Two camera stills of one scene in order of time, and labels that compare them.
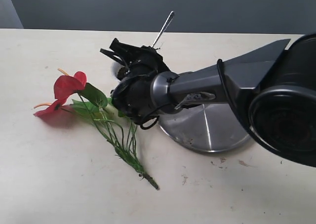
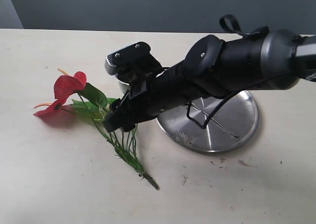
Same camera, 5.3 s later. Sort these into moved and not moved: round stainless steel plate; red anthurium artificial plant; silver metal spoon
Moved: silver metal spoon
Not moved: red anthurium artificial plant; round stainless steel plate
